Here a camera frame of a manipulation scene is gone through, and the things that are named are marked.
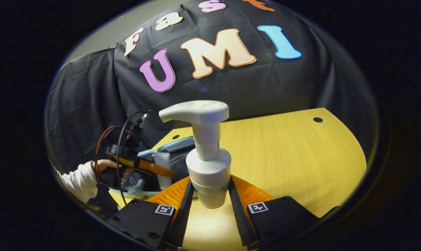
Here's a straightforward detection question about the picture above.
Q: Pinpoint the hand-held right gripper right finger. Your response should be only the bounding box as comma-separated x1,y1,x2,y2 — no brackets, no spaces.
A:
228,175,320,250

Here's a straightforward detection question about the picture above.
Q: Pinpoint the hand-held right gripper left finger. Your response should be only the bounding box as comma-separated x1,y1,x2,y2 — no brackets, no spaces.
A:
105,176,196,249

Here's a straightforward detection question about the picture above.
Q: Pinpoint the white squeeze tube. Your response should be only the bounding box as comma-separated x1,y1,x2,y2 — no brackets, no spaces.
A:
153,152,172,190

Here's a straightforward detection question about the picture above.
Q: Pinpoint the light blue suitcase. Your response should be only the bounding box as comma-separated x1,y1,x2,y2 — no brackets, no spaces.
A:
109,136,197,200

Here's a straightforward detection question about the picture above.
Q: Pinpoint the white pump bottle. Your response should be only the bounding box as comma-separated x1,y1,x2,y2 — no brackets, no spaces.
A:
159,100,232,210

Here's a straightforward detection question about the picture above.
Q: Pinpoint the black backdrop cloth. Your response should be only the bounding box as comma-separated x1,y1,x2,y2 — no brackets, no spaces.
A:
45,0,380,175

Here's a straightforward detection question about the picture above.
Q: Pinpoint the black cable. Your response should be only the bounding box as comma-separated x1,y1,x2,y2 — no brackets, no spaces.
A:
116,111,149,207

